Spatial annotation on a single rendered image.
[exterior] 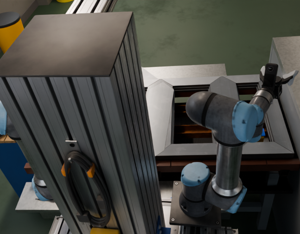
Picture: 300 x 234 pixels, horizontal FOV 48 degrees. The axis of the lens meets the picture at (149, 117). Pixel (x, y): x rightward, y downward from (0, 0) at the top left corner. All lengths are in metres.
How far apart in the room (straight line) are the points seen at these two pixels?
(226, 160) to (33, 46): 0.73
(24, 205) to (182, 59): 2.74
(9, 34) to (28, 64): 3.88
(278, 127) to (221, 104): 1.15
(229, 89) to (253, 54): 1.98
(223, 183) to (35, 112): 0.78
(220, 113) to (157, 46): 3.58
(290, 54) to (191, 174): 1.34
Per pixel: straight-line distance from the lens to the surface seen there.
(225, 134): 1.08
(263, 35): 4.76
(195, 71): 2.78
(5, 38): 4.63
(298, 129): 2.08
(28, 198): 2.27
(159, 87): 2.46
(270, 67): 1.48
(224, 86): 2.44
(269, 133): 2.18
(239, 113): 1.04
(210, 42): 4.57
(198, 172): 1.40
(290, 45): 2.57
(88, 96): 0.67
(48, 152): 0.84
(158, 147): 2.03
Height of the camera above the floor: 2.38
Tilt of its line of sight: 43 degrees down
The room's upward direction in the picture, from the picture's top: 8 degrees counter-clockwise
